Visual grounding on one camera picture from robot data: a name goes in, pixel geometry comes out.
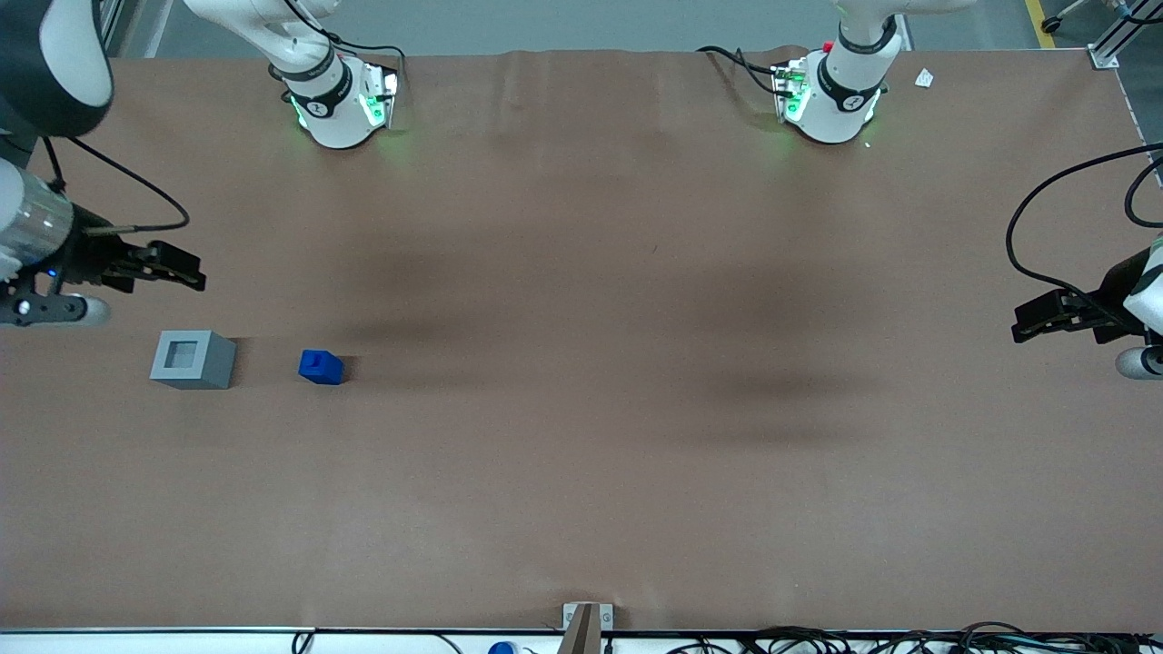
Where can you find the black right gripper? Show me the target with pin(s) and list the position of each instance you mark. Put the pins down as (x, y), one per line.
(91, 256)

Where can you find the blue round cap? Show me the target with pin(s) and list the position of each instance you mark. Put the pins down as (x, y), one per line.
(501, 649)

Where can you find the brown camera post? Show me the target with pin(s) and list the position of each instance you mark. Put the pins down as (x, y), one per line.
(581, 636)

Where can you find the aluminium profile with foot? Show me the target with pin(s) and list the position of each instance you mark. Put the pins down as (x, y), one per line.
(1127, 27)

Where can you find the blue plastic part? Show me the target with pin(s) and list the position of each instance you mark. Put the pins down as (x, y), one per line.
(320, 367)

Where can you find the white paper scrap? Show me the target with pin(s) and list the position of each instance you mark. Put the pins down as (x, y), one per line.
(924, 78)

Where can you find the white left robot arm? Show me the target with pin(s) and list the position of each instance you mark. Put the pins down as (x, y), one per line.
(840, 91)

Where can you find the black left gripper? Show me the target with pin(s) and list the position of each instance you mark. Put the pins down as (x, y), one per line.
(1114, 293)

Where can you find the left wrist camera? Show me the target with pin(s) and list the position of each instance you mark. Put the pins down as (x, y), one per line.
(1136, 363)

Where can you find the gray metal mount plate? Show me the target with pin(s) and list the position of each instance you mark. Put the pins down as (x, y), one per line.
(606, 618)

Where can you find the black caster leg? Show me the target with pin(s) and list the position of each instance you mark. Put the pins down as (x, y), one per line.
(1054, 20)

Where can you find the brown table mat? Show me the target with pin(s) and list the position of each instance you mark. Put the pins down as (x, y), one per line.
(581, 363)

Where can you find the aluminium frame post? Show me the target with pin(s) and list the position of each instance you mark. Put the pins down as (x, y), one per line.
(136, 23)

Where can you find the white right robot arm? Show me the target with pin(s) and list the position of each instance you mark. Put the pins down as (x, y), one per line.
(336, 109)

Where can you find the gray square base block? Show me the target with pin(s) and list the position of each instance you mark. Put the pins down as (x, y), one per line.
(204, 368)

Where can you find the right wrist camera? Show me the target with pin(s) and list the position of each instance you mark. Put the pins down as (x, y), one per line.
(54, 311)

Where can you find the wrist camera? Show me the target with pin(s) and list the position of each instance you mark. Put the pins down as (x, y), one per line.
(1136, 363)
(54, 311)

